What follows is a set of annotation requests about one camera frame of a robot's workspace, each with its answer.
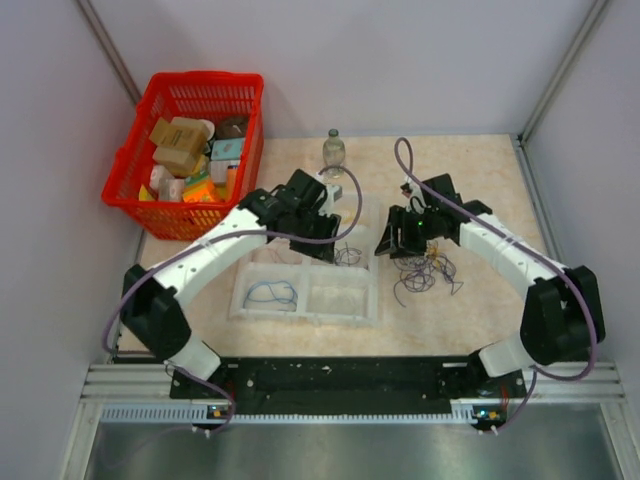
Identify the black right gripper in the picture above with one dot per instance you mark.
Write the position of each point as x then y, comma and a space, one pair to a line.
390, 243

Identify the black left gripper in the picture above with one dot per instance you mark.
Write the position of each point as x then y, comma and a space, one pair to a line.
319, 250

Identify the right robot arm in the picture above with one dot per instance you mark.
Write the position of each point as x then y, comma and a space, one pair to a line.
562, 314

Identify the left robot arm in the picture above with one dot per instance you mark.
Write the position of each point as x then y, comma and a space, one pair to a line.
153, 300

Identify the clear glass bottle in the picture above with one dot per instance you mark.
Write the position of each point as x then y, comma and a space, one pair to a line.
334, 153

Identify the white compartment organizer tray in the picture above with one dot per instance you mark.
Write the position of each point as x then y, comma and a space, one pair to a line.
276, 283

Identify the teal box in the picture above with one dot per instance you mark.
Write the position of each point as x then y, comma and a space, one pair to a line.
227, 149

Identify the orange carton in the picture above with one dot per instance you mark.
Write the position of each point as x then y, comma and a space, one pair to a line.
200, 191

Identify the red plastic basket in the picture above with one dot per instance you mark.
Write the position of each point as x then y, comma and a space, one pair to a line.
211, 95

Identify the brown cardboard box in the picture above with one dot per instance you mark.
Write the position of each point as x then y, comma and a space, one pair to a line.
181, 134

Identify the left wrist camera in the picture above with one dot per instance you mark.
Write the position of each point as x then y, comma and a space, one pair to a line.
334, 193

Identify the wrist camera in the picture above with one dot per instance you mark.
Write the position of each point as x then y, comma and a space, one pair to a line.
414, 196
334, 193

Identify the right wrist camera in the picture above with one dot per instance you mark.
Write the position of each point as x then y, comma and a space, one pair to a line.
414, 196

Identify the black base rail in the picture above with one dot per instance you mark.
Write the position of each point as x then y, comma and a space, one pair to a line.
367, 385

